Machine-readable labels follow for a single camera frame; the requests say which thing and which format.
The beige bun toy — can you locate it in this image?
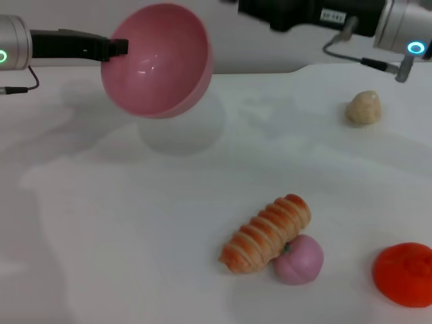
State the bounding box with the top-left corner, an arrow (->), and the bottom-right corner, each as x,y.
344,90 -> 383,128

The pink plastic bowl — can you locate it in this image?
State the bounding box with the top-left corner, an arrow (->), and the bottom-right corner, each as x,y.
101,3 -> 214,119

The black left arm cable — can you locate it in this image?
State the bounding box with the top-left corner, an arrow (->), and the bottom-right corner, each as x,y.
0,65 -> 41,95

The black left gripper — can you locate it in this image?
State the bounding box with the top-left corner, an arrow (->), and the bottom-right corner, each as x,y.
29,29 -> 130,63

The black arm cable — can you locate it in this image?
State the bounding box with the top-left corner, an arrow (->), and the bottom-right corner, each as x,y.
0,65 -> 41,95
322,16 -> 414,83

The orange striped bread roll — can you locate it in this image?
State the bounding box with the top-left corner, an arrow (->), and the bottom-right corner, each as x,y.
218,193 -> 313,275

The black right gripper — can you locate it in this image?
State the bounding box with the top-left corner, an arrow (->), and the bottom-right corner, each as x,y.
237,0 -> 385,38

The orange tangerine toy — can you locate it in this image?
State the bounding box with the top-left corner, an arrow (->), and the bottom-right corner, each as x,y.
372,242 -> 432,308

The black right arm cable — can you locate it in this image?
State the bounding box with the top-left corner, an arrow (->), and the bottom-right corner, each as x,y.
322,16 -> 414,83

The pink peach toy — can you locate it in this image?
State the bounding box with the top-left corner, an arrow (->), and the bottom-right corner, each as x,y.
272,234 -> 325,286

